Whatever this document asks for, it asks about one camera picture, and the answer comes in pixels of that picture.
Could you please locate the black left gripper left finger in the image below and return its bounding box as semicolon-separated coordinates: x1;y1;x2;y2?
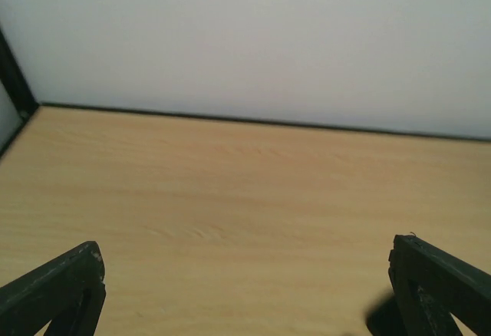
1;241;106;335

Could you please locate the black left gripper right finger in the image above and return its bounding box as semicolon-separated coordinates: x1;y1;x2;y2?
389;235;490;335

